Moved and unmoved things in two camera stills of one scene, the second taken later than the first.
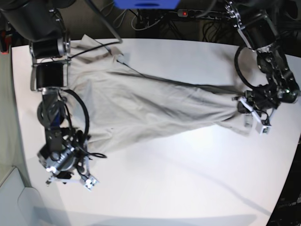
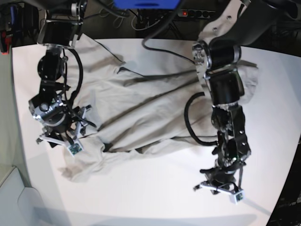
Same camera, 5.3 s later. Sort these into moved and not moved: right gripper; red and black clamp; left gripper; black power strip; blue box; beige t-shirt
Moved: right gripper; left gripper; beige t-shirt
Not moved: black power strip; red and black clamp; blue box
